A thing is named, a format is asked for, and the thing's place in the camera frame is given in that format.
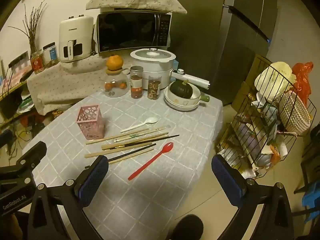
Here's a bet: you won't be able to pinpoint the orange plastic bag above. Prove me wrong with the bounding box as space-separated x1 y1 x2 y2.
291 62 314 108

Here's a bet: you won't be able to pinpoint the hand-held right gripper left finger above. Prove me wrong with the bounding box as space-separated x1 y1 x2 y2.
27 154 109 240

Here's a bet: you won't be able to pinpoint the grey refrigerator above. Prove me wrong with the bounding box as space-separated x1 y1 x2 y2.
168 0 278 107

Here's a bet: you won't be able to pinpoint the green pumpkin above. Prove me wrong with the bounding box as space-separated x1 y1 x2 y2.
169 79 193 98

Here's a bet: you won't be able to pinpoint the wooden chopstick clear tip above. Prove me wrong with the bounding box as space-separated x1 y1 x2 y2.
114 125 173 142

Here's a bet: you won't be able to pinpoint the glass jar with cork lid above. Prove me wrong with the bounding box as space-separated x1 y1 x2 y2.
104 68 130 97

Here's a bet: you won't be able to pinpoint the wooden chopstick green print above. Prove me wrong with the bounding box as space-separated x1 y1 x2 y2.
114 132 169 143

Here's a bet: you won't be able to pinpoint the glass jar red label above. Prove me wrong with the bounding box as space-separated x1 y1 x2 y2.
30 50 45 74

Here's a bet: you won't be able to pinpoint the dried branches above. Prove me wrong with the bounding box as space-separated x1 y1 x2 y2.
7 0 48 53

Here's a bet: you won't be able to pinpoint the cardboard box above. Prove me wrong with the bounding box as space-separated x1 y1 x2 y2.
231 54 273 115

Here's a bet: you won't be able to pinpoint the floral cloth cover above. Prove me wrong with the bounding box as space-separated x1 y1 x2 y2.
86 0 187 14

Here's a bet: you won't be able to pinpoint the tall jar red label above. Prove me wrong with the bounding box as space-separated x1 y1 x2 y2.
130 66 144 99

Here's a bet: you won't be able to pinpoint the floor cables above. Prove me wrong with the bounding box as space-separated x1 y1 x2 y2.
0 122 33 160

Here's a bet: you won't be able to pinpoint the white air fryer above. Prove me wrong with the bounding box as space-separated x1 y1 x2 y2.
59 15 95 63

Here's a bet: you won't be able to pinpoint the white plate stack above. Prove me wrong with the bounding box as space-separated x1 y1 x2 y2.
164 90 200 112

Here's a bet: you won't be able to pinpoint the large orange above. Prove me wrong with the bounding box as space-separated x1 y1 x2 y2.
106 54 124 70

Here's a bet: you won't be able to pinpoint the dark slipper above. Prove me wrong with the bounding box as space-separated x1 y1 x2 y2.
169 214 204 240

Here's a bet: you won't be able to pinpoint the black wire rack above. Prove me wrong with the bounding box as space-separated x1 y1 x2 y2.
216 62 314 178

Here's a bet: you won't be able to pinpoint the floral tablecloth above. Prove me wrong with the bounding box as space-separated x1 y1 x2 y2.
27 54 140 115

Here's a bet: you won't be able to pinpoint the white bowl green handle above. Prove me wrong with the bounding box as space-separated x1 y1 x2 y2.
167 84 211 106

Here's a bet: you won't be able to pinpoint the metal shelf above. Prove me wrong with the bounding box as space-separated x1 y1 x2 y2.
0 52 33 125

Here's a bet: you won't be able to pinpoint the grey checked tablecloth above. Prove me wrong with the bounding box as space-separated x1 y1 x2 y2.
22 89 224 240

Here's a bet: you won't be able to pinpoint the blue plastic stool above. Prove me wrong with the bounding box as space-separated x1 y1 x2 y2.
301 182 320 217

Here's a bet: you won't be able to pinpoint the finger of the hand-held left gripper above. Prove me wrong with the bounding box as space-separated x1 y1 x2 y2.
0 129 13 148
0 141 47 186

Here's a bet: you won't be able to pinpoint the white plastic spoon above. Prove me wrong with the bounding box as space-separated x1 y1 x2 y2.
120 117 159 133

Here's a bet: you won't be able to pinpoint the cream round bowl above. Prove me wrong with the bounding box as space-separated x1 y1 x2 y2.
254 62 293 98

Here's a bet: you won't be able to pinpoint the black chopstick gold band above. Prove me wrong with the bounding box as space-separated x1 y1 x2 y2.
109 134 180 150

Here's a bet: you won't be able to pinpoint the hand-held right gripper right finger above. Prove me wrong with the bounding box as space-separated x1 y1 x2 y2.
211 154 293 240

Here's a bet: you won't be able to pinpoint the jar of dried rings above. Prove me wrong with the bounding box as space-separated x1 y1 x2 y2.
147 75 161 100

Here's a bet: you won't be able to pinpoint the white electric pot with handle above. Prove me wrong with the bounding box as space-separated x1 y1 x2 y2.
130 47 210 90

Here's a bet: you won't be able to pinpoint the clear container blue label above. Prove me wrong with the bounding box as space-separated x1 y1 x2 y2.
42 42 59 68

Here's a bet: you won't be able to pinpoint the red plastic spoon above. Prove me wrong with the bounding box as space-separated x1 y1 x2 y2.
128 142 174 181

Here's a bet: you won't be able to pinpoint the black microwave oven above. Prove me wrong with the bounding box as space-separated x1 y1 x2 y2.
96 10 173 54

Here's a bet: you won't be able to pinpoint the woven basket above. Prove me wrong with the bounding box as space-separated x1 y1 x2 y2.
279 90 312 134

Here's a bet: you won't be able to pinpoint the pink perforated utensil holder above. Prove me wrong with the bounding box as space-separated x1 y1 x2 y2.
76 106 105 140

